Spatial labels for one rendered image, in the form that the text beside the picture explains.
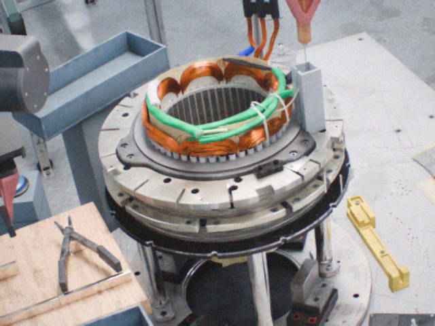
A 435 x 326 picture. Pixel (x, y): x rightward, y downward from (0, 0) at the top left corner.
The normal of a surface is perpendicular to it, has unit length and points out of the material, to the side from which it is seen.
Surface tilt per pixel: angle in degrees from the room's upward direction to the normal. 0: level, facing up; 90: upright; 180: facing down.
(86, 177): 90
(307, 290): 90
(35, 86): 90
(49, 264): 0
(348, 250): 0
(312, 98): 90
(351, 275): 0
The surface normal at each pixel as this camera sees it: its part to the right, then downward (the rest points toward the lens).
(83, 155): -0.73, 0.48
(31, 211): 0.04, 0.59
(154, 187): -0.12, -0.80
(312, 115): 0.40, 0.50
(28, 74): 0.96, 0.07
